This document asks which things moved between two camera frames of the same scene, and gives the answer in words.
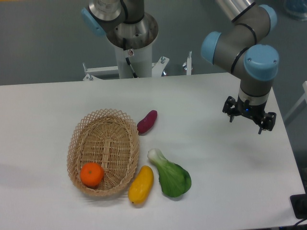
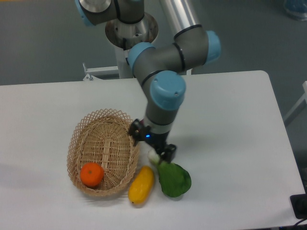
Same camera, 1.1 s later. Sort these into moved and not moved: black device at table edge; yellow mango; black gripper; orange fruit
Moved: black gripper
Not moved: black device at table edge; orange fruit; yellow mango
